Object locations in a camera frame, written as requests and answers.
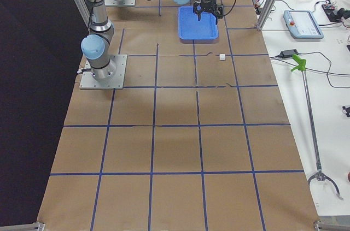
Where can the black power adapter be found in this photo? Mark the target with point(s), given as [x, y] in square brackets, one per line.
[287, 53]

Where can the teach pendant tablet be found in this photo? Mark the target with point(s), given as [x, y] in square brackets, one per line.
[302, 24]

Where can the white block right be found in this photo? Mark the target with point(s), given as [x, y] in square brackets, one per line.
[222, 57]

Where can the blue plastic tray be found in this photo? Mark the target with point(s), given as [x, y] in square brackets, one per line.
[190, 29]

